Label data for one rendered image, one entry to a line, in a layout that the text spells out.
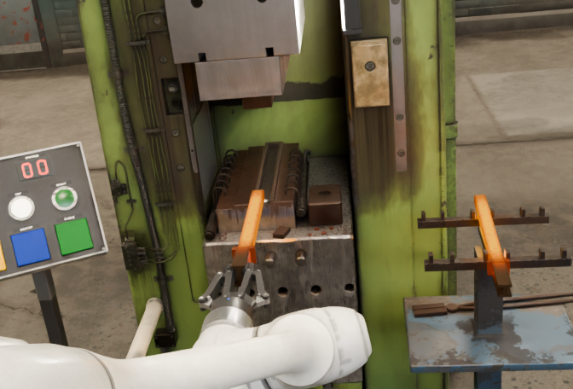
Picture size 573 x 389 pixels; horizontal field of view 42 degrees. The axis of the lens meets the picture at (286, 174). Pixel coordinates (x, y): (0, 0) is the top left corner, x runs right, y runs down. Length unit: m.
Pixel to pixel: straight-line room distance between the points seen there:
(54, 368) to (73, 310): 2.91
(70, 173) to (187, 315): 0.62
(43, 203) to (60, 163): 0.10
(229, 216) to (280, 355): 0.97
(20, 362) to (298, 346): 0.47
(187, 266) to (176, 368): 1.29
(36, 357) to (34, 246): 1.19
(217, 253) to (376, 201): 0.46
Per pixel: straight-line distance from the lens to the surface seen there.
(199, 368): 0.93
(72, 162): 1.90
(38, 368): 0.67
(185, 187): 2.08
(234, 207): 1.92
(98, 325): 3.44
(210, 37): 1.79
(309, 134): 2.34
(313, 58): 2.27
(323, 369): 1.11
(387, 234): 2.11
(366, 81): 1.92
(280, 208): 1.91
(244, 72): 1.80
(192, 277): 2.21
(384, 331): 2.27
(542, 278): 3.51
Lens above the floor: 1.78
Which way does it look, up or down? 22 degrees down
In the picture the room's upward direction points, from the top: 6 degrees counter-clockwise
